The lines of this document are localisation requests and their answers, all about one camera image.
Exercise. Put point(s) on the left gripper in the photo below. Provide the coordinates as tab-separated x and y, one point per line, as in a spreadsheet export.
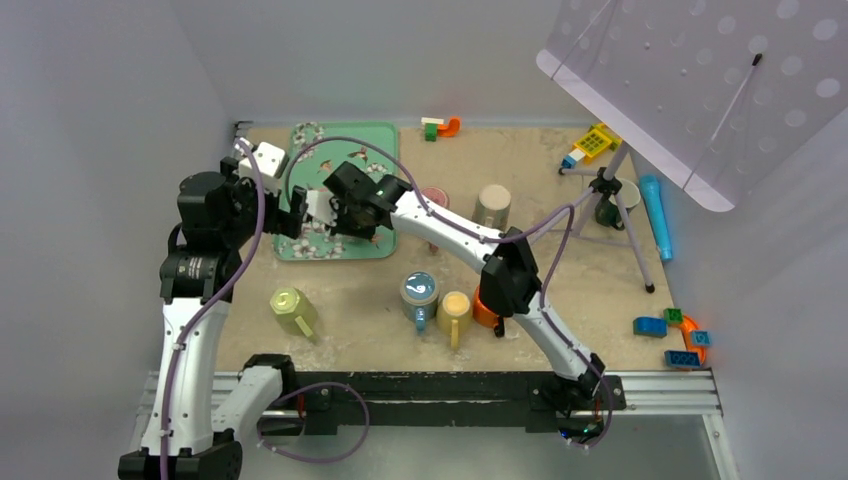
281	221

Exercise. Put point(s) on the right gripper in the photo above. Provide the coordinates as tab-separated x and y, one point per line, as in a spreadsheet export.
339	224

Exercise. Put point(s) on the light green mug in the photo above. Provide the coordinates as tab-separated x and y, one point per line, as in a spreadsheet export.
295	313

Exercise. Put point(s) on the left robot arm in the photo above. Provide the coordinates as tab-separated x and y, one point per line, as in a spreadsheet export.
187	437

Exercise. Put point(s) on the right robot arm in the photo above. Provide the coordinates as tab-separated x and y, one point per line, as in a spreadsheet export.
509	283

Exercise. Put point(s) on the pink mug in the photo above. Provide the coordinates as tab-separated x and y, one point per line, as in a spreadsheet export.
437	196

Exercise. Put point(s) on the blue mug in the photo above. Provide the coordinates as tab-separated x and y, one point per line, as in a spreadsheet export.
419	293

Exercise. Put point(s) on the beige floral mug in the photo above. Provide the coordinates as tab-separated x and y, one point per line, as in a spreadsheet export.
492	207

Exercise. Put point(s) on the yellow mug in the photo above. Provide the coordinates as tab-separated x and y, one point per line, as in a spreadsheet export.
454	316

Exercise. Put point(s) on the orange mug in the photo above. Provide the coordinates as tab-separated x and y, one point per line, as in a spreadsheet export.
487	318

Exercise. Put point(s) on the green floral tray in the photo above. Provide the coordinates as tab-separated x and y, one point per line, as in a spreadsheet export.
323	147

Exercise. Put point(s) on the orange green block toy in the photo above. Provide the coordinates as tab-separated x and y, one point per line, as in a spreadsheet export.
434	128

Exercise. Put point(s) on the tripod stand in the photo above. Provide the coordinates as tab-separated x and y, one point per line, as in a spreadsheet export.
604	187

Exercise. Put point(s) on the blue cylinder toy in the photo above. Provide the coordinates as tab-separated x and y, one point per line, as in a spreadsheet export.
651	193

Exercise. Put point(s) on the green brick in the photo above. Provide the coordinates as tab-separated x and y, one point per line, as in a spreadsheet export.
673	316

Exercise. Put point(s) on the dark blue brick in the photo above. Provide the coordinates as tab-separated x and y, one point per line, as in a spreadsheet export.
682	359

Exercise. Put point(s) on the cyan brick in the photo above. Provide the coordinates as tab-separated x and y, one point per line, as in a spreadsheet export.
700	338

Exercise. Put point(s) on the perforated white panel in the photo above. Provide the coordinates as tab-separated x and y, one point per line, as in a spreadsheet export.
714	94

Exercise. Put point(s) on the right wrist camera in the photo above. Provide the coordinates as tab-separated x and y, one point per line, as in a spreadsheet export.
318	206

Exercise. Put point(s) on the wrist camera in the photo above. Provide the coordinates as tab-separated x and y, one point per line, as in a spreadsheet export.
263	159
318	206

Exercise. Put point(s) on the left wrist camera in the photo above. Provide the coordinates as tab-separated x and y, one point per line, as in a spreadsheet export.
263	159

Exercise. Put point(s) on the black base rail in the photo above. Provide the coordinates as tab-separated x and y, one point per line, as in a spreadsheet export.
534	401

